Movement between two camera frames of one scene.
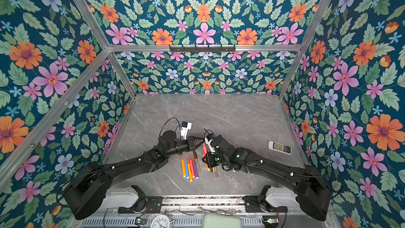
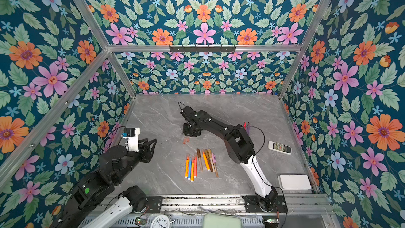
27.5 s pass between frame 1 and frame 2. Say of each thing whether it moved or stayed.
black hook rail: stayed
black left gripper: moved
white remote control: stayed
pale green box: stayed
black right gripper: moved
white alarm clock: stayed
